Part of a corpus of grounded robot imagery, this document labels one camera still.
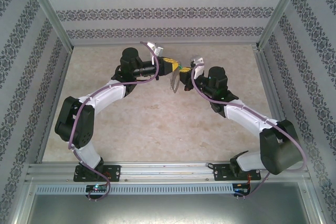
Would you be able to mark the aluminium mounting rail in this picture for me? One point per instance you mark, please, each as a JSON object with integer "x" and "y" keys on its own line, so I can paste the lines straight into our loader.
{"x": 168, "y": 169}

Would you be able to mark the aluminium frame post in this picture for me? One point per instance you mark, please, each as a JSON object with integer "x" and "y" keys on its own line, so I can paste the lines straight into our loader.
{"x": 282, "y": 9}
{"x": 47, "y": 9}

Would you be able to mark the grey sheet metal panel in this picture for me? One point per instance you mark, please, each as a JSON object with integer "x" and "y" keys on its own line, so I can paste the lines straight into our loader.
{"x": 168, "y": 211}

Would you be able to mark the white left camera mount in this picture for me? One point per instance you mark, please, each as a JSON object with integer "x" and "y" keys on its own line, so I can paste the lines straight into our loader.
{"x": 151, "y": 47}

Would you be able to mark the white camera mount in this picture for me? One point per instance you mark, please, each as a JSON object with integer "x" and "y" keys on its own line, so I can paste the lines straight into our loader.
{"x": 151, "y": 47}
{"x": 199, "y": 69}

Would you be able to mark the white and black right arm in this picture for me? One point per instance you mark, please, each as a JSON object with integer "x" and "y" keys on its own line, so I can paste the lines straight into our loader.
{"x": 246, "y": 120}

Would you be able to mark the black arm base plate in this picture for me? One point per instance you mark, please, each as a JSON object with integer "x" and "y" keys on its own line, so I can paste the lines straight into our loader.
{"x": 113, "y": 172}
{"x": 221, "y": 172}

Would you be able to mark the small circuit board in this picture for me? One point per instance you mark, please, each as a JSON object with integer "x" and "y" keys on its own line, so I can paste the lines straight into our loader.
{"x": 95, "y": 188}
{"x": 241, "y": 188}

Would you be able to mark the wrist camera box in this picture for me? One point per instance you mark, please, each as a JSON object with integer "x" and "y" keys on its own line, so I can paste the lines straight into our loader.
{"x": 159, "y": 51}
{"x": 197, "y": 59}

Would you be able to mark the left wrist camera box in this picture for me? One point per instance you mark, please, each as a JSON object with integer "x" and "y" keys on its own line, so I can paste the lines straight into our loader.
{"x": 159, "y": 51}

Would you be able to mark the key with green tag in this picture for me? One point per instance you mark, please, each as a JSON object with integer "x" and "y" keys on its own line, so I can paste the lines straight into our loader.
{"x": 180, "y": 66}

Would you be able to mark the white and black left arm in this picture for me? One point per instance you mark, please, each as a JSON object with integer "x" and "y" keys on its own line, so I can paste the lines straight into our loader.
{"x": 110, "y": 95}

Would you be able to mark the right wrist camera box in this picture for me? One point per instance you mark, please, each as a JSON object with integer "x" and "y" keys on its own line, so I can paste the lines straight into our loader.
{"x": 197, "y": 59}

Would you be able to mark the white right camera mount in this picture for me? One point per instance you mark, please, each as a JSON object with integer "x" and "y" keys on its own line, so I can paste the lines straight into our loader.
{"x": 199, "y": 69}

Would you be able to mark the aluminium table side rail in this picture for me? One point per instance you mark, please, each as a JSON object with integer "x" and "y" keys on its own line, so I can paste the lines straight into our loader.
{"x": 62, "y": 77}
{"x": 270, "y": 82}

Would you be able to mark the metal keyring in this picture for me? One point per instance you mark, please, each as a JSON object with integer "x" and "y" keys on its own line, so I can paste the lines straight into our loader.
{"x": 170, "y": 83}

